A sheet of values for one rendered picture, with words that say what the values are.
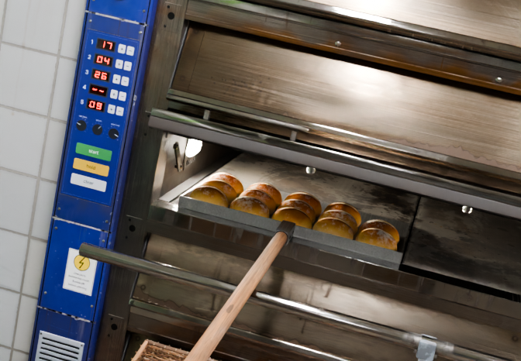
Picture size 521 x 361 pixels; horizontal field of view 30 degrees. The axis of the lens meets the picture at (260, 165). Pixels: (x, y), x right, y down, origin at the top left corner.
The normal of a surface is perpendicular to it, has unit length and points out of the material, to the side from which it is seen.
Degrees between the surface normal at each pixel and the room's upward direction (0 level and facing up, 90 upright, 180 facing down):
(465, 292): 90
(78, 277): 90
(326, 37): 90
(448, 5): 70
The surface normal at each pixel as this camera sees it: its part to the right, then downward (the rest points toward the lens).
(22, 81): -0.22, 0.18
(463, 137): -0.14, -0.16
